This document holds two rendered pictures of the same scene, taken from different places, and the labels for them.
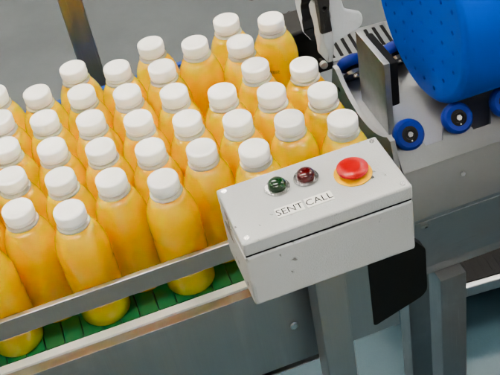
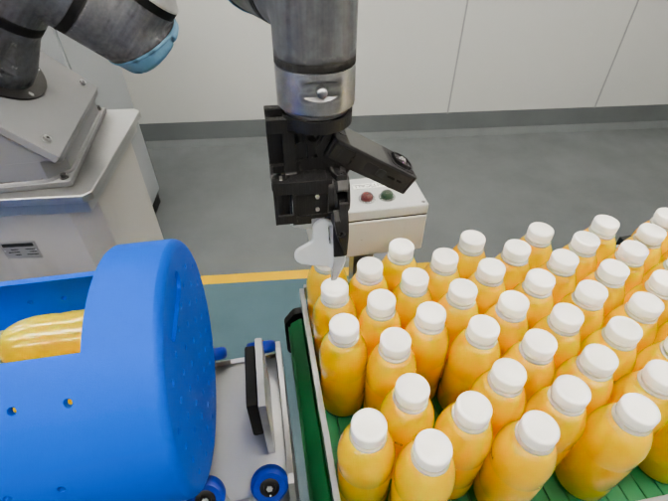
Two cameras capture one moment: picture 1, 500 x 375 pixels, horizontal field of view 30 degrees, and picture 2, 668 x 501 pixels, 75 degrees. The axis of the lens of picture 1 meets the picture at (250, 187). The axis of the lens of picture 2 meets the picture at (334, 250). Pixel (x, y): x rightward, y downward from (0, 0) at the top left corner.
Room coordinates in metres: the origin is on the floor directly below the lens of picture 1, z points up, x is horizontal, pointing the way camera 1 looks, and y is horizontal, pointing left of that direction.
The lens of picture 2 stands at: (1.41, -0.11, 1.52)
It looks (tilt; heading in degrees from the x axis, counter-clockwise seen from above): 41 degrees down; 181
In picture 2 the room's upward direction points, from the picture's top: straight up
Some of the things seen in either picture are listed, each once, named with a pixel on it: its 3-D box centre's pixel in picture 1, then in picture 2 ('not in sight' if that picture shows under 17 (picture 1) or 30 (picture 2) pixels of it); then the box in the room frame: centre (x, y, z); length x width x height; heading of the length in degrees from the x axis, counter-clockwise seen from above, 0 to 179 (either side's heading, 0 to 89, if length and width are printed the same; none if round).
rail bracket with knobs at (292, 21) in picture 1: (305, 47); not in sight; (1.30, -0.14, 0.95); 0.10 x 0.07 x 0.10; 11
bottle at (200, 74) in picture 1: (206, 96); (457, 446); (1.17, 0.04, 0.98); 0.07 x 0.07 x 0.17
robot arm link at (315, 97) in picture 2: not in sight; (315, 86); (1.00, -0.14, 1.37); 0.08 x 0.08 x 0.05
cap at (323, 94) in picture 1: (322, 94); (334, 290); (0.99, -0.12, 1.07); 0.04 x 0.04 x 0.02
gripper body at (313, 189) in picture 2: not in sight; (310, 162); (1.00, -0.14, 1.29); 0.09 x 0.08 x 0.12; 101
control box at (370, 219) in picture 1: (316, 218); (363, 216); (0.78, -0.07, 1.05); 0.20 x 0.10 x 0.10; 101
